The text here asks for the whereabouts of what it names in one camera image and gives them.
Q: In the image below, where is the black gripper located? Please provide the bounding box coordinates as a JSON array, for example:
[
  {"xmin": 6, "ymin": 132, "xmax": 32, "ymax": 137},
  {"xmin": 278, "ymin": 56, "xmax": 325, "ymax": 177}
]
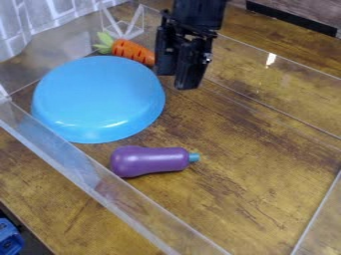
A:
[{"xmin": 155, "ymin": 0, "xmax": 228, "ymax": 90}]

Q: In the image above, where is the orange toy carrot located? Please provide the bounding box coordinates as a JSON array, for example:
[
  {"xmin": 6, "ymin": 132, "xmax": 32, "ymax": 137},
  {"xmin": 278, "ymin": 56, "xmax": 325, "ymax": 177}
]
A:
[{"xmin": 94, "ymin": 32, "xmax": 155, "ymax": 67}]

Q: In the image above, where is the blue upturned bowl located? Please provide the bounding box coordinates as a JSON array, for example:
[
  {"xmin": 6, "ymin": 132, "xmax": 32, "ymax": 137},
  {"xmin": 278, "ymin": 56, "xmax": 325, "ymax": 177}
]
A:
[{"xmin": 31, "ymin": 56, "xmax": 166, "ymax": 143}]

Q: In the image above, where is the purple toy eggplant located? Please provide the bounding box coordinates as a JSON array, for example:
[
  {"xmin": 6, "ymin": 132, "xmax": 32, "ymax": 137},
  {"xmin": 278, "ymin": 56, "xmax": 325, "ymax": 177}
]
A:
[{"xmin": 111, "ymin": 145, "xmax": 199, "ymax": 177}]

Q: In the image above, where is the blue object at corner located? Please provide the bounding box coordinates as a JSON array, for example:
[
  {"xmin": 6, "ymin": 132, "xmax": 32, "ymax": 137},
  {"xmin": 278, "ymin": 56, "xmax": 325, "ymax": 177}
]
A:
[{"xmin": 0, "ymin": 218, "xmax": 24, "ymax": 255}]

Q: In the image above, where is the clear acrylic triangle bracket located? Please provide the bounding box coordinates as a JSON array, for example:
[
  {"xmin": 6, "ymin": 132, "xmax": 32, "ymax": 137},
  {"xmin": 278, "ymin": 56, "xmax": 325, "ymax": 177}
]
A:
[{"xmin": 101, "ymin": 4, "xmax": 146, "ymax": 40}]

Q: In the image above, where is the clear acrylic enclosure wall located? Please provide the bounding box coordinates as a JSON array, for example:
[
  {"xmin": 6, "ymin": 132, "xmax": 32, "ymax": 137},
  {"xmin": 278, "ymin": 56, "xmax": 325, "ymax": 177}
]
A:
[{"xmin": 0, "ymin": 0, "xmax": 341, "ymax": 255}]

